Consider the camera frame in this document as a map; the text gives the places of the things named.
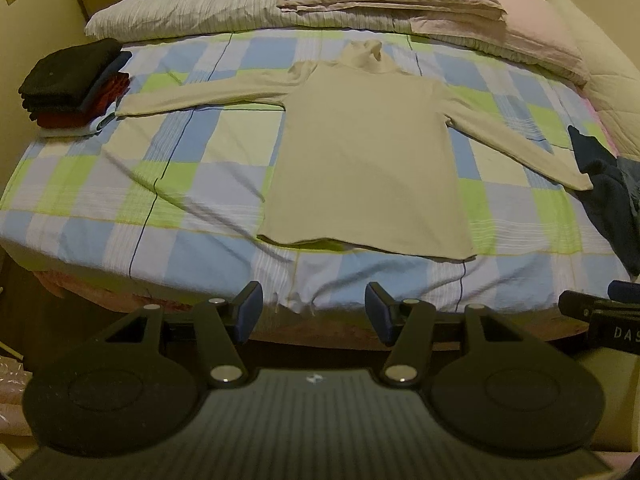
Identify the clear plastic bag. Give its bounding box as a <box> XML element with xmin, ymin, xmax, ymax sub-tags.
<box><xmin>0</xmin><ymin>347</ymin><xmax>37</xmax><ymax>438</ymax></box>

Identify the black folded garment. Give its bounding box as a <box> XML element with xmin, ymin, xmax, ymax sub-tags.
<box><xmin>18</xmin><ymin>38</ymin><xmax>124</xmax><ymax>112</ymax></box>

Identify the red folded garment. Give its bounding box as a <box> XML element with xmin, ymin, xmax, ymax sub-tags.
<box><xmin>34</xmin><ymin>72</ymin><xmax>133</xmax><ymax>129</ymax></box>

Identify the cream padded headboard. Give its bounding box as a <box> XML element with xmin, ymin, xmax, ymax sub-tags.
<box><xmin>546</xmin><ymin>0</ymin><xmax>640</xmax><ymax>161</ymax></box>

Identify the dark blue clothes pile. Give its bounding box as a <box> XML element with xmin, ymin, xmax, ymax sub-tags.
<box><xmin>567</xmin><ymin>125</ymin><xmax>640</xmax><ymax>277</ymax></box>

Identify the pink pillow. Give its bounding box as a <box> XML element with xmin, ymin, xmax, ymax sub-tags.
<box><xmin>410</xmin><ymin>0</ymin><xmax>592</xmax><ymax>87</ymax></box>

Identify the light blue folded garment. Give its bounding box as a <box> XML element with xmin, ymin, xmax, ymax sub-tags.
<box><xmin>39</xmin><ymin>110</ymin><xmax>119</xmax><ymax>139</ymax></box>

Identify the striped grey pillow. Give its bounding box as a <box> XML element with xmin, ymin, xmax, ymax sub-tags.
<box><xmin>84</xmin><ymin>0</ymin><xmax>418</xmax><ymax>42</ymax></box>

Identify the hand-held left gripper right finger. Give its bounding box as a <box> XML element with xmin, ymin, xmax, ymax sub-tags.
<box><xmin>365</xmin><ymin>281</ymin><xmax>526</xmax><ymax>387</ymax></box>

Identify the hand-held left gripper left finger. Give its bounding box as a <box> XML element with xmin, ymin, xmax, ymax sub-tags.
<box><xmin>102</xmin><ymin>281</ymin><xmax>264</xmax><ymax>390</ymax></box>

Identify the cream turtleneck sweater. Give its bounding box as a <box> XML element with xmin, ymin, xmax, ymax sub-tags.
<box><xmin>116</xmin><ymin>37</ymin><xmax>595</xmax><ymax>261</ymax></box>

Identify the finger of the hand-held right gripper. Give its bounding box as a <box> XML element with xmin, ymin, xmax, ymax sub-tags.
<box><xmin>557</xmin><ymin>290</ymin><xmax>608</xmax><ymax>322</ymax></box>

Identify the checkered bed sheet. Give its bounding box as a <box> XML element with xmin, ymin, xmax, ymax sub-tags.
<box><xmin>0</xmin><ymin>25</ymin><xmax>637</xmax><ymax>317</ymax></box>

